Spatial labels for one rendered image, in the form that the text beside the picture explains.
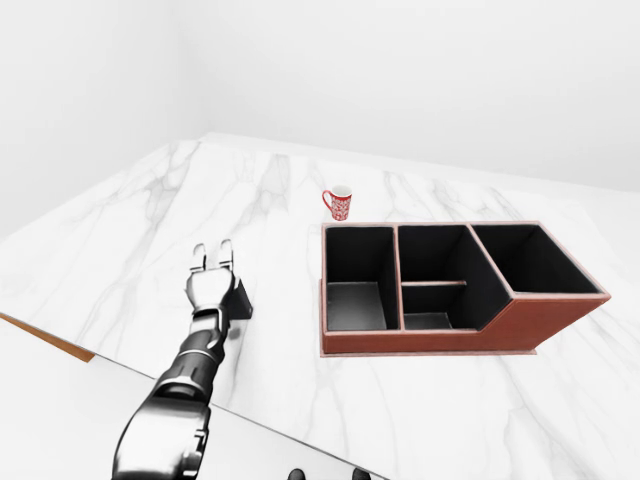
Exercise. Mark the red white patterned mug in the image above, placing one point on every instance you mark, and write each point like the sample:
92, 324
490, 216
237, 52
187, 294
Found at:
339, 204

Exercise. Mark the small dark rounded shape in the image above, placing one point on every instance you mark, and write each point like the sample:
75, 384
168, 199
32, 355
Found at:
297, 474
361, 474

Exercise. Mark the black book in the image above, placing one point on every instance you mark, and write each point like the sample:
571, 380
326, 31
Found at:
241, 303

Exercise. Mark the red-brown desk caddy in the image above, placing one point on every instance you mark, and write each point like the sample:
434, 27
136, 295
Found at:
450, 295

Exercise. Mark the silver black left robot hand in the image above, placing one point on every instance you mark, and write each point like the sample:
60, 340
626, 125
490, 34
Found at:
207, 290

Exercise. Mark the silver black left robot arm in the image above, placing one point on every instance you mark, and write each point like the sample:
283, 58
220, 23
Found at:
187, 372

